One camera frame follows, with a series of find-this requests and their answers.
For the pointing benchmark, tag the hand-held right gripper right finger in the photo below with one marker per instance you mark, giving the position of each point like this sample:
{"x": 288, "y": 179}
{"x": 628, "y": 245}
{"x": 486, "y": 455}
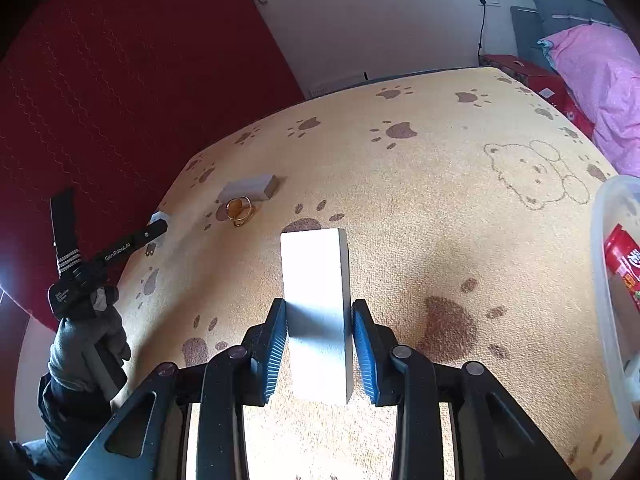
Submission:
{"x": 367, "y": 355}

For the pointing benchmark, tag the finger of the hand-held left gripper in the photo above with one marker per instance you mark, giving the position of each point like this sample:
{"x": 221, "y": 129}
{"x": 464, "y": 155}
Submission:
{"x": 130, "y": 245}

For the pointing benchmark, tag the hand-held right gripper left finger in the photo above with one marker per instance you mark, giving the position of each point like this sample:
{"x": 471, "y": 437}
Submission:
{"x": 272, "y": 350}

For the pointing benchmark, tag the white USB charger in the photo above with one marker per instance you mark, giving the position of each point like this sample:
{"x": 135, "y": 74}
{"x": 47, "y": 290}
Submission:
{"x": 160, "y": 219}

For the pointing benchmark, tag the long white rectangular block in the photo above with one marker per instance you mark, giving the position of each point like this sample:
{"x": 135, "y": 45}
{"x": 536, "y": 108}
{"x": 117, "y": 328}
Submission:
{"x": 315, "y": 285}

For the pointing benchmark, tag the clear plastic basin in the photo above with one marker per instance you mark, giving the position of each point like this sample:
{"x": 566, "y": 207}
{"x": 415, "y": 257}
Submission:
{"x": 600, "y": 260}

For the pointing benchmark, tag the red snack can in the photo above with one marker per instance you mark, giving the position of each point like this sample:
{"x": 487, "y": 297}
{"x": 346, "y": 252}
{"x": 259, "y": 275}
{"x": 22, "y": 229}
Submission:
{"x": 625, "y": 260}

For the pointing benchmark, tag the person's left forearm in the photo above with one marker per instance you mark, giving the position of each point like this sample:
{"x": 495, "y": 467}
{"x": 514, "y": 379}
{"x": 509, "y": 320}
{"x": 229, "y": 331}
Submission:
{"x": 60, "y": 420}

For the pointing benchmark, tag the person's left hand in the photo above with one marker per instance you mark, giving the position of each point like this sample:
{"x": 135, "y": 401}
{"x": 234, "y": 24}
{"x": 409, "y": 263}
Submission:
{"x": 82, "y": 345}

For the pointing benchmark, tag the yellow paw print blanket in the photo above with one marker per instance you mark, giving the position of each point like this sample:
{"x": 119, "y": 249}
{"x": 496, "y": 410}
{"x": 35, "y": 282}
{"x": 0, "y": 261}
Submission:
{"x": 425, "y": 185}

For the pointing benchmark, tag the red quilted mattress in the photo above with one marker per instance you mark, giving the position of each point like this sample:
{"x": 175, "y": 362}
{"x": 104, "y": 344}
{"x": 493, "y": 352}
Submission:
{"x": 125, "y": 60}

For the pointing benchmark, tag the red cardboard box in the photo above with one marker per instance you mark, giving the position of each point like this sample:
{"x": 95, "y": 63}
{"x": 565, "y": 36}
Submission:
{"x": 525, "y": 72}

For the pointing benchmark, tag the teal patterned pillow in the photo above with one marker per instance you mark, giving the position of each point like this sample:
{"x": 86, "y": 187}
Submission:
{"x": 547, "y": 52}

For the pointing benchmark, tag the pink duvet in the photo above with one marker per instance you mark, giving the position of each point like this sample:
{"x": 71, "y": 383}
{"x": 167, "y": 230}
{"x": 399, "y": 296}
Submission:
{"x": 600, "y": 75}

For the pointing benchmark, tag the grey bed headboard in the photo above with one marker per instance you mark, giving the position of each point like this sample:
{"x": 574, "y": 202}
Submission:
{"x": 565, "y": 15}

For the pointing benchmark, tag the white wall socket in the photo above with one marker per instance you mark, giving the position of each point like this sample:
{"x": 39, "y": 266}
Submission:
{"x": 489, "y": 0}

